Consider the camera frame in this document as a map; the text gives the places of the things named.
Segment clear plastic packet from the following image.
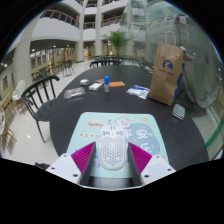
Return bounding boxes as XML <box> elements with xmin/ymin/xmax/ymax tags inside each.
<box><xmin>63</xmin><ymin>86</ymin><xmax>87</xmax><ymax>101</ymax></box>

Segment small blue-capped bottle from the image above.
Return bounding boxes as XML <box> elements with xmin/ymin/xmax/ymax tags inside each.
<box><xmin>103</xmin><ymin>75</ymin><xmax>111</xmax><ymax>93</ymax></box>

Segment green potted plant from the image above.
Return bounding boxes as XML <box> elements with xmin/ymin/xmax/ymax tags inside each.
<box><xmin>105</xmin><ymin>30</ymin><xmax>131</xmax><ymax>57</ymax></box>

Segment black spindle-back chair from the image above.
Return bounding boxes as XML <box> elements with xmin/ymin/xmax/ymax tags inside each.
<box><xmin>20</xmin><ymin>74</ymin><xmax>61</xmax><ymax>144</ymax></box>
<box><xmin>89</xmin><ymin>59</ymin><xmax>123</xmax><ymax>69</ymax></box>

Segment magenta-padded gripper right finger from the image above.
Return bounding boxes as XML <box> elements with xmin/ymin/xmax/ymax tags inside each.
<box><xmin>127</xmin><ymin>141</ymin><xmax>177</xmax><ymax>187</ymax></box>

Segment white lattice chair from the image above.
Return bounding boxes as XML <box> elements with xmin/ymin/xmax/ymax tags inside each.
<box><xmin>11</xmin><ymin>79</ymin><xmax>26</xmax><ymax>103</ymax></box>

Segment white and blue packet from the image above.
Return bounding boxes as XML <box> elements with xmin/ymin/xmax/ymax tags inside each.
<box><xmin>125</xmin><ymin>84</ymin><xmax>151</xmax><ymax>100</ymax></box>

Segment white rectangular box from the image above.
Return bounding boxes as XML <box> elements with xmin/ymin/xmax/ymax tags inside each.
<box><xmin>88</xmin><ymin>82</ymin><xmax>104</xmax><ymax>92</ymax></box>

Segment grey smartphone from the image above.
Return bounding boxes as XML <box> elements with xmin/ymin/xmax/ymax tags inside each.
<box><xmin>171</xmin><ymin>103</ymin><xmax>186</xmax><ymax>121</ymax></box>

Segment white perforated computer mouse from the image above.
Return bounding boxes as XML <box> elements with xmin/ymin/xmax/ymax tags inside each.
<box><xmin>97</xmin><ymin>124</ymin><xmax>129</xmax><ymax>171</ymax></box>

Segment light teal cartoon mouse pad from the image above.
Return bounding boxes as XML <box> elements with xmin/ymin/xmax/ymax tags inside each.
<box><xmin>65</xmin><ymin>111</ymin><xmax>168</xmax><ymax>179</ymax></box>

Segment orange flat packet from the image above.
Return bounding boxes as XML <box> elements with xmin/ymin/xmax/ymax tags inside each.
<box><xmin>108</xmin><ymin>81</ymin><xmax>126</xmax><ymax>88</ymax></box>

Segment group of black chairs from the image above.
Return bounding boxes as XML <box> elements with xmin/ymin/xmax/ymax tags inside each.
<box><xmin>31</xmin><ymin>59</ymin><xmax>76</xmax><ymax>83</ymax></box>

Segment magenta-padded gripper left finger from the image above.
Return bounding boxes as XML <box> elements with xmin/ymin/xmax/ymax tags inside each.
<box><xmin>45</xmin><ymin>141</ymin><xmax>98</xmax><ymax>186</ymax></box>

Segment brown paper bag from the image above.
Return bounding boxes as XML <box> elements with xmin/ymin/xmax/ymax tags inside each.
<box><xmin>147</xmin><ymin>31</ymin><xmax>185</xmax><ymax>107</ymax></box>

